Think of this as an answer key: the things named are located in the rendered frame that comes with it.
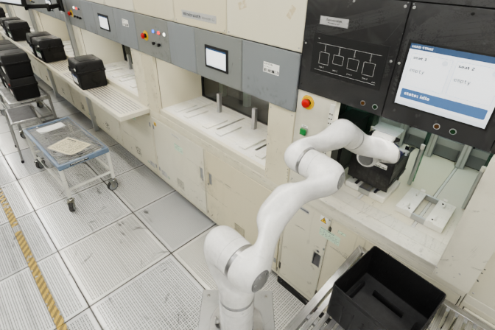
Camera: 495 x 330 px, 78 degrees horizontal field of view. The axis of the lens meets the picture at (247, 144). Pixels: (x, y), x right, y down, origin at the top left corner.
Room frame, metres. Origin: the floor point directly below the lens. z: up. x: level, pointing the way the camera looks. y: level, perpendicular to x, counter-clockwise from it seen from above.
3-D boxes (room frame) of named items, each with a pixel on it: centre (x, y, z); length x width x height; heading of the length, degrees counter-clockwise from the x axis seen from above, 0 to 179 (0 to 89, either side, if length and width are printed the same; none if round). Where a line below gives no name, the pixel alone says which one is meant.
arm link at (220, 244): (0.65, 0.05, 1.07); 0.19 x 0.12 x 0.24; 43
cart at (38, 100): (3.65, 2.87, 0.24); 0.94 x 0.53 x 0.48; 45
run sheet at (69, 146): (2.31, 1.57, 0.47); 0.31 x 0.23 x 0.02; 67
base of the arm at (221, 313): (0.63, 0.02, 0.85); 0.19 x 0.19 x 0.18
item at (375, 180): (1.33, -0.68, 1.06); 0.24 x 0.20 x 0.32; 46
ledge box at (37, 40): (3.78, 2.44, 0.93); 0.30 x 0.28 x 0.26; 48
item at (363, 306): (0.67, -0.50, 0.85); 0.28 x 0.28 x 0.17; 40
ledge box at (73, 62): (2.95, 1.59, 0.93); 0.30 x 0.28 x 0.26; 43
